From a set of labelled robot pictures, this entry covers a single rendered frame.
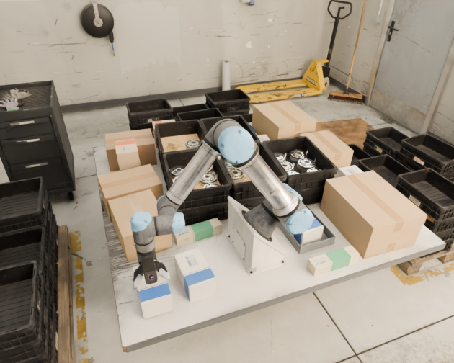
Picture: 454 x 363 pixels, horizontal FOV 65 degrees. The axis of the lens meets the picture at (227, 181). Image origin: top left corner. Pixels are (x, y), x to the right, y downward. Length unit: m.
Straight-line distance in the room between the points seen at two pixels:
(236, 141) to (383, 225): 0.86
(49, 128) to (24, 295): 1.42
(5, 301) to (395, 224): 1.88
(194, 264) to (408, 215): 1.01
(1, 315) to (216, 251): 1.04
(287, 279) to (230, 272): 0.26
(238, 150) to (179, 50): 3.99
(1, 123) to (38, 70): 2.06
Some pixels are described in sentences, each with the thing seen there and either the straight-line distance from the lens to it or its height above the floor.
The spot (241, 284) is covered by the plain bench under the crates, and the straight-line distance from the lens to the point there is 1.64.
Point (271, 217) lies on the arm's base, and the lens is 1.56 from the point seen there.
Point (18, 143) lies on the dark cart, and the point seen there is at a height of 0.64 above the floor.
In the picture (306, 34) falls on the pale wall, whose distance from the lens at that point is 5.87.
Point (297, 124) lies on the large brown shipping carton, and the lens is 2.53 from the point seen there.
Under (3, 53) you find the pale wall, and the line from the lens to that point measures 5.04.
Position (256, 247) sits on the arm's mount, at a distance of 1.56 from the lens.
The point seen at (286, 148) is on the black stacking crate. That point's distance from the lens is 2.29.
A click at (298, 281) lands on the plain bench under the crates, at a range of 1.69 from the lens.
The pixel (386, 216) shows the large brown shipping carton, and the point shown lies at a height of 0.90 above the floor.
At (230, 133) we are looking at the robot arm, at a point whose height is 1.42.
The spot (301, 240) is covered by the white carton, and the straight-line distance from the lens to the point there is 1.81.
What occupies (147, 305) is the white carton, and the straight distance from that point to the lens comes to 1.49.
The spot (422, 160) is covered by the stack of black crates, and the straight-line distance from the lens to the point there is 3.18.
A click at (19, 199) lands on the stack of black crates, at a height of 0.49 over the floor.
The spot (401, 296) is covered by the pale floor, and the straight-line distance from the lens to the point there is 2.76.
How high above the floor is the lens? 1.98
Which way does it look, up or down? 35 degrees down
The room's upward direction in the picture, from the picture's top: 1 degrees clockwise
